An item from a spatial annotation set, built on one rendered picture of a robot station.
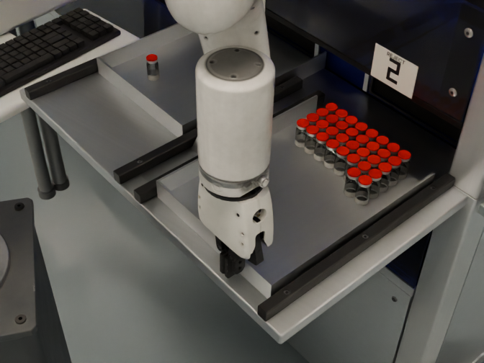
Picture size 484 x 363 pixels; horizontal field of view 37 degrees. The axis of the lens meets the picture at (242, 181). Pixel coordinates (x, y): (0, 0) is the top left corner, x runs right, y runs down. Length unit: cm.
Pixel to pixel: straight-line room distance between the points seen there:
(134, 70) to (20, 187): 118
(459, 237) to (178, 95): 54
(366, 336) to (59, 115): 79
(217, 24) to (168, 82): 66
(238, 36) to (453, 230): 57
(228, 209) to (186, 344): 118
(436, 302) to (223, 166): 67
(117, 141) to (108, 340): 91
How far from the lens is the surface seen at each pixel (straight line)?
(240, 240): 88
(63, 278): 219
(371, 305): 152
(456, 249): 126
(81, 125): 127
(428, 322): 142
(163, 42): 145
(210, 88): 74
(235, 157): 78
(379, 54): 117
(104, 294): 213
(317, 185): 114
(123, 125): 126
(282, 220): 108
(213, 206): 88
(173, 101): 130
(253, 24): 82
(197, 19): 69
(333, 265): 101
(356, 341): 164
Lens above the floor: 166
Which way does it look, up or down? 43 degrees down
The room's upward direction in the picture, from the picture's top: 1 degrees clockwise
